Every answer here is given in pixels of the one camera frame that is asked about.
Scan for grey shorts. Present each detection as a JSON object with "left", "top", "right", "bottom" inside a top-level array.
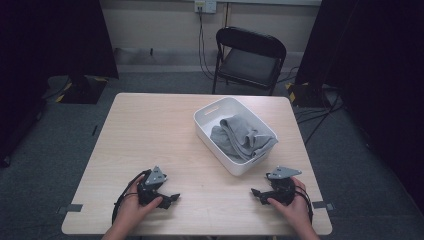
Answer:
[{"left": 209, "top": 113, "right": 279, "bottom": 164}]

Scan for black floor cables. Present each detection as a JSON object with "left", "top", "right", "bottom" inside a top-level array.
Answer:
[{"left": 294, "top": 89, "right": 346, "bottom": 146}]

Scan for person's right hand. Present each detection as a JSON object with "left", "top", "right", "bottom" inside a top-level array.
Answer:
[{"left": 268, "top": 177, "right": 313, "bottom": 233}]

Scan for black wall socket cable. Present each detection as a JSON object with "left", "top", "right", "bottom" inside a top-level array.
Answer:
[{"left": 198, "top": 11, "right": 218, "bottom": 81}]

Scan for person's left hand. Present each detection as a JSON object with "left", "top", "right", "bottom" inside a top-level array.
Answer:
[{"left": 114, "top": 184, "right": 164, "bottom": 231}]

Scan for white plastic basket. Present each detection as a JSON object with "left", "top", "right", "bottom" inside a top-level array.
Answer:
[{"left": 193, "top": 96, "right": 279, "bottom": 177}]

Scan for black folding chair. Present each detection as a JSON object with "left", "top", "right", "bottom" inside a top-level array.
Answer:
[{"left": 212, "top": 26, "right": 288, "bottom": 97}]

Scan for dark curtain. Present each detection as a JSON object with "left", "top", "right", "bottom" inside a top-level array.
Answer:
[
  {"left": 0, "top": 0, "right": 119, "bottom": 168},
  {"left": 294, "top": 0, "right": 424, "bottom": 214}
]

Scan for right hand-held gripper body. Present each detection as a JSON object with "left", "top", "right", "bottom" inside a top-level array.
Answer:
[{"left": 266, "top": 165, "right": 303, "bottom": 206}]

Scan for right hand-held gripper cable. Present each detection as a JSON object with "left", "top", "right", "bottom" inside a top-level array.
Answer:
[{"left": 293, "top": 184, "right": 314, "bottom": 224}]

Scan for white wall socket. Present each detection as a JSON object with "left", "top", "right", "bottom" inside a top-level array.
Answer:
[{"left": 194, "top": 0, "right": 218, "bottom": 14}]

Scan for black stand base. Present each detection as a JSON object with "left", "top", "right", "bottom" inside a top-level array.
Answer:
[
  {"left": 59, "top": 75, "right": 108, "bottom": 105},
  {"left": 286, "top": 81, "right": 331, "bottom": 108}
]

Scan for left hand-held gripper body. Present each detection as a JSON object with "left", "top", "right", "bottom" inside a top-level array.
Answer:
[{"left": 137, "top": 165, "right": 168, "bottom": 206}]

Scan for thin wall pipe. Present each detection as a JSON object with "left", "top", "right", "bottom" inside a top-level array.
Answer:
[{"left": 223, "top": 2, "right": 231, "bottom": 29}]

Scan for grey tape strip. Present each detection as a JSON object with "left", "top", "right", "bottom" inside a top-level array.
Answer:
[
  {"left": 312, "top": 201, "right": 336, "bottom": 211},
  {"left": 56, "top": 203, "right": 84, "bottom": 215}
]

